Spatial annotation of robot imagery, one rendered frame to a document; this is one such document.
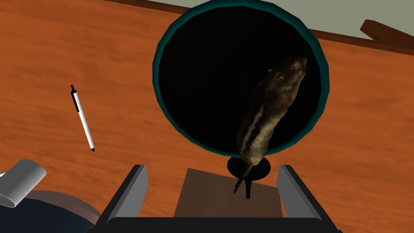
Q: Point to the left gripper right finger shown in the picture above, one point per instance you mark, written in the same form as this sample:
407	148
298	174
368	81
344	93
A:
292	194

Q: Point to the grey cylinder cup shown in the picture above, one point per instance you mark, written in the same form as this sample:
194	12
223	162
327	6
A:
21	181

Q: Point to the teal bowl with black inside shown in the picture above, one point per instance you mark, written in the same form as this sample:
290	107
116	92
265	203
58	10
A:
210	81

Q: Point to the white and black pen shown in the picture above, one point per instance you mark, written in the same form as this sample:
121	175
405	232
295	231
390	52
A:
82	118

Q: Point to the orange-brown wooden table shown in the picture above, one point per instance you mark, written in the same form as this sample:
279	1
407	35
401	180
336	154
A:
64	48

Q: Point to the dark brown wooden chair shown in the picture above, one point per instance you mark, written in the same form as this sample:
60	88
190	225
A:
386	32

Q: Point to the black round stemmed object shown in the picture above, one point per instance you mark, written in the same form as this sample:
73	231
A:
262	169

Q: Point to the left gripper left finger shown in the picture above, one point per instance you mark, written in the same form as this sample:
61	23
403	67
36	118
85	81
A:
129	194

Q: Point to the brown striped chipmunk toy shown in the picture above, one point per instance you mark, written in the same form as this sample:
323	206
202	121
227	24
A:
268	110

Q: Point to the dark blue plate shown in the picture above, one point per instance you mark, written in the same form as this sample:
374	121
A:
42	216

